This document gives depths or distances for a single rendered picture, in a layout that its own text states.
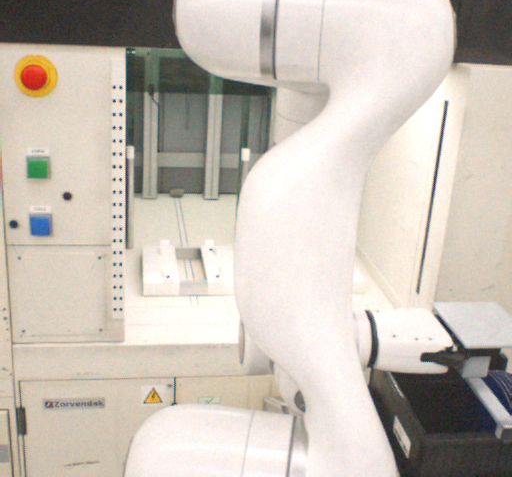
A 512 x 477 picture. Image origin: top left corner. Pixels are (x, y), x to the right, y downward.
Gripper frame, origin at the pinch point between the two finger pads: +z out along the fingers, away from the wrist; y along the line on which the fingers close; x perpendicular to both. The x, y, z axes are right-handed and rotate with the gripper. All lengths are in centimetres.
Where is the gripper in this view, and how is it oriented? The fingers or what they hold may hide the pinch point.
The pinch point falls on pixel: (476, 336)
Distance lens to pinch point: 100.6
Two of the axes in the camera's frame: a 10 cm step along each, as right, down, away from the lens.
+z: 9.9, 0.1, 1.6
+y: 1.4, 3.5, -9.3
